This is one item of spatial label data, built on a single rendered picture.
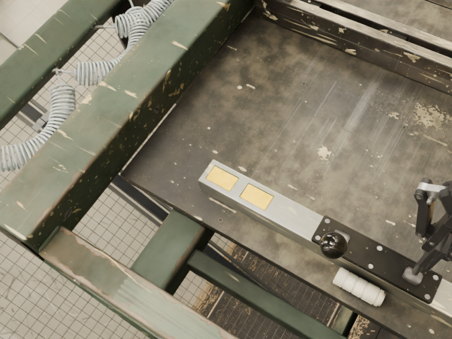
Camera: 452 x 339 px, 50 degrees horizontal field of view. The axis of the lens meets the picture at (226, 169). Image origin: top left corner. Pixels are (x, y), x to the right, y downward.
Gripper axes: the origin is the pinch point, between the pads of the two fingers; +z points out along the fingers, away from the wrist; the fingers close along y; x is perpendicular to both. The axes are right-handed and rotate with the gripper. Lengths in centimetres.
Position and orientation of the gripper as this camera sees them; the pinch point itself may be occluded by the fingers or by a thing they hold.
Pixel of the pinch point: (435, 251)
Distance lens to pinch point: 70.8
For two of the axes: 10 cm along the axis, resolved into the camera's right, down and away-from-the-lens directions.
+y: 8.5, 4.4, -3.0
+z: 0.6, 4.8, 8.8
